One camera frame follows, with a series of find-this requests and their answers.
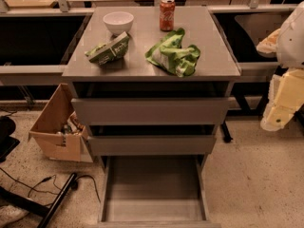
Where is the green jalapeno chip bag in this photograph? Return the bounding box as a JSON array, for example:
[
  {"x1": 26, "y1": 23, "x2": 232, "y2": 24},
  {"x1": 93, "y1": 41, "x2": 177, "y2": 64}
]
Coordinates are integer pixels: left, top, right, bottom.
[{"x1": 85, "y1": 32, "x2": 129, "y2": 65}]

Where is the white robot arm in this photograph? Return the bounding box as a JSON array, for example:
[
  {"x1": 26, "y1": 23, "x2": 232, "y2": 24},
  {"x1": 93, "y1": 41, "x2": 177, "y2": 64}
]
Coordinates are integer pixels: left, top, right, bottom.
[{"x1": 256, "y1": 2, "x2": 304, "y2": 131}]

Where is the crumpled light green chip bag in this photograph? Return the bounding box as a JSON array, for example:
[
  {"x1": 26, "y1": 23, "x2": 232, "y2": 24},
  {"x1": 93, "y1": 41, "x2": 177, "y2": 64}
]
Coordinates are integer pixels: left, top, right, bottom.
[{"x1": 145, "y1": 28, "x2": 200, "y2": 77}]

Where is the grey drawer cabinet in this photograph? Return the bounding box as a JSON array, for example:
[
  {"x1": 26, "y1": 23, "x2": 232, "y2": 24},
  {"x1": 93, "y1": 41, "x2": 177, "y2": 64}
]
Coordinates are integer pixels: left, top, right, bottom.
[{"x1": 63, "y1": 7, "x2": 240, "y2": 228}]

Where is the open grey bottom drawer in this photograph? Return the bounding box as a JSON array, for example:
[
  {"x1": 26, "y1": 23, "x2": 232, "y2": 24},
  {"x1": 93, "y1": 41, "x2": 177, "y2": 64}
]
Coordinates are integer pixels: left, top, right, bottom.
[{"x1": 97, "y1": 156, "x2": 221, "y2": 228}]

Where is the grey top drawer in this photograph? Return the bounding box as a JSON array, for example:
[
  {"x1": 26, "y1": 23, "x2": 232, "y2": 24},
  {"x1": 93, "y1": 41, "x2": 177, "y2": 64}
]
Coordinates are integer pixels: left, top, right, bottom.
[{"x1": 71, "y1": 98, "x2": 228, "y2": 125}]

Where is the grey middle drawer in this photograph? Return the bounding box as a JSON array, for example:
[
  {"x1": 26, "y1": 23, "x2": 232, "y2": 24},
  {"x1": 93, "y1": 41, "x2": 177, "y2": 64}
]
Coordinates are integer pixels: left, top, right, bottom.
[{"x1": 87, "y1": 135, "x2": 216, "y2": 156}]

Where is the grey right side table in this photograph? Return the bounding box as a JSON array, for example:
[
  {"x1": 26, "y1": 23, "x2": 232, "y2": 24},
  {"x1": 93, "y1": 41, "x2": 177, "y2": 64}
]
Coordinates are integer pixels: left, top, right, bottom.
[{"x1": 207, "y1": 4, "x2": 304, "y2": 144}]

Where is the red soda can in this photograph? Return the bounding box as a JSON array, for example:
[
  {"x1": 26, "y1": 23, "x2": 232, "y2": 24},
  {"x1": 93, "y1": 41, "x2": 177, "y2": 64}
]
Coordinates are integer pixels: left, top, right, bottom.
[{"x1": 160, "y1": 0, "x2": 175, "y2": 31}]

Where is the white ceramic bowl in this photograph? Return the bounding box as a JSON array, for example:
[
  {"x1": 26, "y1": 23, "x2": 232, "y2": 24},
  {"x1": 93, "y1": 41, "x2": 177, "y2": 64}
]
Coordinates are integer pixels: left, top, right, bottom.
[{"x1": 103, "y1": 11, "x2": 134, "y2": 35}]

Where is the brown cardboard box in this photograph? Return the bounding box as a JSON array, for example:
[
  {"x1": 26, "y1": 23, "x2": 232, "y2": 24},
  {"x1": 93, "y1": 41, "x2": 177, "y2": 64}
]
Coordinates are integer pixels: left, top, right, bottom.
[{"x1": 28, "y1": 84, "x2": 93, "y2": 162}]

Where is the black chair base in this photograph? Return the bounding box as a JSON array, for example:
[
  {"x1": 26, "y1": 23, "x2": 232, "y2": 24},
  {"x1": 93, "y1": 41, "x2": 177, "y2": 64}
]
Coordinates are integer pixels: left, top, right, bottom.
[{"x1": 0, "y1": 116, "x2": 20, "y2": 162}]

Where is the black metal stand leg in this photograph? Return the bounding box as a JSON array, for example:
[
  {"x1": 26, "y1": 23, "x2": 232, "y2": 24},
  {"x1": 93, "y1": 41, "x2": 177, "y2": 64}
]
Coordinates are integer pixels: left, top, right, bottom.
[{"x1": 0, "y1": 172, "x2": 79, "y2": 228}]

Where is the black cable on floor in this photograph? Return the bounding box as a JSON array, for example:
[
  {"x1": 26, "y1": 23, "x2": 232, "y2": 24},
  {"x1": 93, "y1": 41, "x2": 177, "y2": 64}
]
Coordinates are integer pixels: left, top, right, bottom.
[{"x1": 0, "y1": 167, "x2": 102, "y2": 204}]

